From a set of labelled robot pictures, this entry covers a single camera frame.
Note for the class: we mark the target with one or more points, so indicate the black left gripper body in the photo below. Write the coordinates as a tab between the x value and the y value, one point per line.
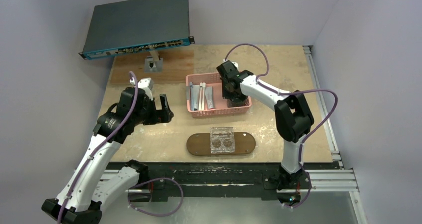
150	115

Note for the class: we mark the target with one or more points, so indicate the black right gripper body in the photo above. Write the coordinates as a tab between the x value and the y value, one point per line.
233	92

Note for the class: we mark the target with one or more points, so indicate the pink plastic basket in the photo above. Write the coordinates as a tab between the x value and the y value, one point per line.
221	104

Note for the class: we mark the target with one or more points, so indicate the oval wooden tray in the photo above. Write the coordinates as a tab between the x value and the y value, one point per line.
199	145

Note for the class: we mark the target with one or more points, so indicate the clear glass toothbrush holder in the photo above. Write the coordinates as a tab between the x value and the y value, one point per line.
222	140

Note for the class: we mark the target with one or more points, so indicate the dark grey mug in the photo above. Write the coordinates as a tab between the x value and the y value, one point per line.
237	102

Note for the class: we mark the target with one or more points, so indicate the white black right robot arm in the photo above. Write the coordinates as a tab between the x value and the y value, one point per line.
293	117

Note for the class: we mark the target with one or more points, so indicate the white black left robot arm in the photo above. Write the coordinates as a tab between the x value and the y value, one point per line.
83	201

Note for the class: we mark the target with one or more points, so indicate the blue capped toothpaste tube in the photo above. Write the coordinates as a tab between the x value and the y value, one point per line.
194	97

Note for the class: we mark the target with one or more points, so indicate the brown wooden board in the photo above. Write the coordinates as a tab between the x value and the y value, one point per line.
168	66

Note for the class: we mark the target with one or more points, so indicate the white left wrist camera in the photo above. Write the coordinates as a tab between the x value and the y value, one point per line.
147	85

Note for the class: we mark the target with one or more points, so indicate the grey metal bracket stand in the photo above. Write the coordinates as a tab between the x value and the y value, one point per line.
153	62

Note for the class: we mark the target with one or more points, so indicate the black table front rail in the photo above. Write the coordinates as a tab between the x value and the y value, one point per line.
266	181

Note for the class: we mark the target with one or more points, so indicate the grey blue network switch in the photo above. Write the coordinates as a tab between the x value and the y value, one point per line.
135	26

